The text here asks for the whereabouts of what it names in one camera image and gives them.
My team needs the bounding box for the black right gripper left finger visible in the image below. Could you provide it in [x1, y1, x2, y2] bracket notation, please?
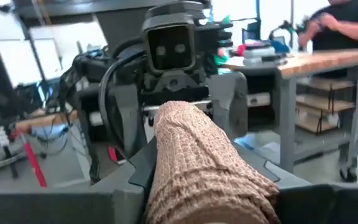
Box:
[0, 136, 158, 224]

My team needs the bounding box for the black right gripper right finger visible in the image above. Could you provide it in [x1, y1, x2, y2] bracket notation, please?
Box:
[232, 142, 358, 224]

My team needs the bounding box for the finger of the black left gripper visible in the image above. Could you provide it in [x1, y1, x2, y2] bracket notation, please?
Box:
[107, 83, 149, 160]
[206, 70, 250, 140]

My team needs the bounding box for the beige elastic bandage roll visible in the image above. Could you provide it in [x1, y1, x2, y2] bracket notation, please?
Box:
[144, 100, 282, 224]

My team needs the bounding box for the red stick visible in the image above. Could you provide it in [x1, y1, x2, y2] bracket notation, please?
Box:
[22, 133, 48, 189]

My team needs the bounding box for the white panel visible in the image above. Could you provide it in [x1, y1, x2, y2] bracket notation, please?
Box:
[29, 21, 109, 80]
[0, 39, 43, 88]

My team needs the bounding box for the wooden workbench with shelves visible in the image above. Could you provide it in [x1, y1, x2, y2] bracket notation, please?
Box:
[222, 48, 358, 184]

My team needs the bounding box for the person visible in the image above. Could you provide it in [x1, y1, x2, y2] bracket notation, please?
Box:
[296, 0, 358, 78]

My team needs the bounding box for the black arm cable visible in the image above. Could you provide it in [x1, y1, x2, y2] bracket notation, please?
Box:
[98, 51, 147, 150]

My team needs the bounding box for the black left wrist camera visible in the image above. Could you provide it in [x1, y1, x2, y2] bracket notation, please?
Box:
[140, 14, 198, 75]

